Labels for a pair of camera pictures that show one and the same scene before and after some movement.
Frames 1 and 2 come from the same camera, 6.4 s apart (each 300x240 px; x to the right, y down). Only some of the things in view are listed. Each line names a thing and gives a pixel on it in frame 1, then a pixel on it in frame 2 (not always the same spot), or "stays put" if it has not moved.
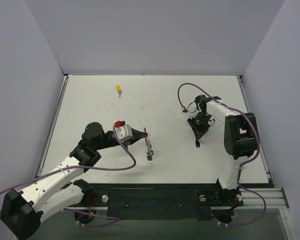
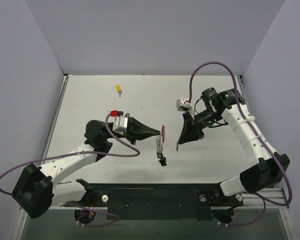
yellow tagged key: x=118 y=89 stays put
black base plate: x=164 y=202 stays put
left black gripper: x=129 y=139 -> x=132 y=130
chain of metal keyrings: x=150 y=152 -> x=162 y=160
